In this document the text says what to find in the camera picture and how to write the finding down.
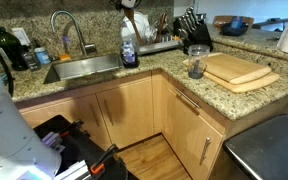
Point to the stainless steel sink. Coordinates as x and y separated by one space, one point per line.
84 67

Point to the dark blue bowl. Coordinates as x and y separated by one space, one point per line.
235 27

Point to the wooden cutting board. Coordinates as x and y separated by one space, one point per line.
245 87
234 70

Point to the lower wooden cutting board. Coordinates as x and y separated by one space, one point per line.
245 87

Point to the steel trash can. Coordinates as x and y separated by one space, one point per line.
261 152

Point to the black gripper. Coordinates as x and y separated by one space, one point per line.
130 4

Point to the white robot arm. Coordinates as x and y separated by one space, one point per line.
54 150

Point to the white wall outlet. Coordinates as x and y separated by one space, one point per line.
21 35

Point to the small blue label bottle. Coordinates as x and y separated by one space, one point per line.
42 55

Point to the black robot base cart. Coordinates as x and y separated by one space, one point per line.
78 147

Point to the wooden spoon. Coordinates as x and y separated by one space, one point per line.
129 13

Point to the dark green glass bottle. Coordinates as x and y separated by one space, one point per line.
12 47

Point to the orange black clamp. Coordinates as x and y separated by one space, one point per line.
98 167

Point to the blue dish soap bottle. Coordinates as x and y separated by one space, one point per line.
128 49

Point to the clear blender cup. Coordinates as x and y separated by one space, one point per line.
197 53

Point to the orange sponge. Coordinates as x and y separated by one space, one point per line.
64 57

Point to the grey dish rack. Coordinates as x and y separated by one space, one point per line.
167 42

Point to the upper wooden cutting board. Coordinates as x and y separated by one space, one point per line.
234 70

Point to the white plate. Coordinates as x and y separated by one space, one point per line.
141 22

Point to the black knife block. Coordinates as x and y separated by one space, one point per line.
191 30

